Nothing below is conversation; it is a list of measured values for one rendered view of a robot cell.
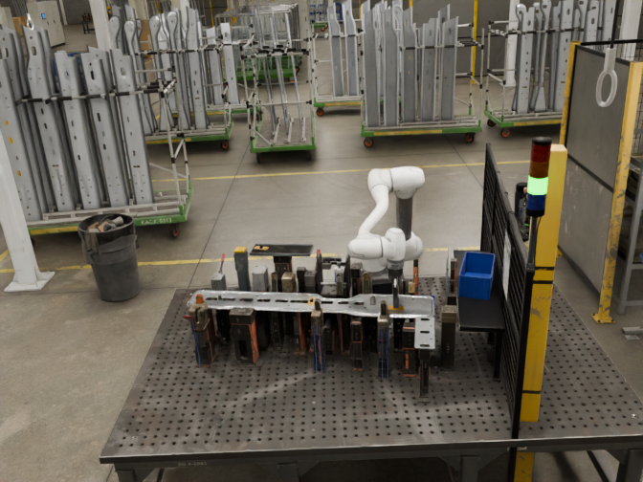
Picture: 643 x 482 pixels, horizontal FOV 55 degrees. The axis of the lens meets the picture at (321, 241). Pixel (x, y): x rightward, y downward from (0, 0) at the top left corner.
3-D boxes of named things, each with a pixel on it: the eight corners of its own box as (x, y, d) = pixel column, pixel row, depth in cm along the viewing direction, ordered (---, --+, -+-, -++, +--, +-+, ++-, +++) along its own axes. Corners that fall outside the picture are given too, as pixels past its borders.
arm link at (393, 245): (403, 251, 319) (378, 253, 319) (403, 224, 313) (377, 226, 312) (408, 260, 310) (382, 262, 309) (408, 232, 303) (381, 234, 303)
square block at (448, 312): (439, 371, 324) (441, 312, 310) (439, 361, 331) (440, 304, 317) (454, 371, 323) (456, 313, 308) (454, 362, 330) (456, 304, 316)
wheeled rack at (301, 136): (317, 162, 929) (309, 41, 857) (251, 165, 930) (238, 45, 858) (316, 132, 1103) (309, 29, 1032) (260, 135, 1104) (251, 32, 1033)
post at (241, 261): (240, 317, 387) (232, 253, 369) (243, 311, 393) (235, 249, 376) (252, 317, 385) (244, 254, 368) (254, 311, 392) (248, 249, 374)
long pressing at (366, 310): (182, 310, 340) (182, 308, 340) (196, 291, 361) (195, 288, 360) (434, 318, 318) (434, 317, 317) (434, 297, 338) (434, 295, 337)
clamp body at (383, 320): (374, 379, 321) (372, 322, 307) (376, 365, 332) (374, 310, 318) (391, 380, 320) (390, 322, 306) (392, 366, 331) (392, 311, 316)
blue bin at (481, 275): (457, 296, 329) (458, 274, 324) (464, 272, 355) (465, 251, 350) (489, 300, 324) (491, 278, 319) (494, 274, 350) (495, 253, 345)
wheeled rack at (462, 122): (361, 149, 982) (357, 33, 911) (360, 134, 1073) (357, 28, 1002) (481, 144, 968) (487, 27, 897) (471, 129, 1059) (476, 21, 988)
